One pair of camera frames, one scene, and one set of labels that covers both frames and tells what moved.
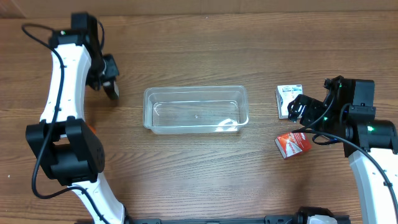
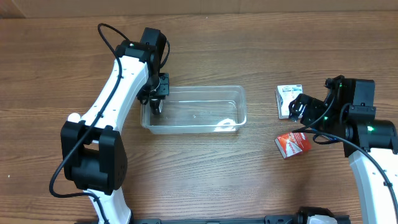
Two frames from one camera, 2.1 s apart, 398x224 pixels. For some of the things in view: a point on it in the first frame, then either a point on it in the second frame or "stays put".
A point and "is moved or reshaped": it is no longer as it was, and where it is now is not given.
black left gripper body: (109, 86) → (157, 94)
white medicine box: (286, 94) stays put
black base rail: (290, 219) stays put
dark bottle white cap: (111, 89) is moved or reshaped
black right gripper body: (304, 109) stays put
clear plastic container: (195, 109) stays put
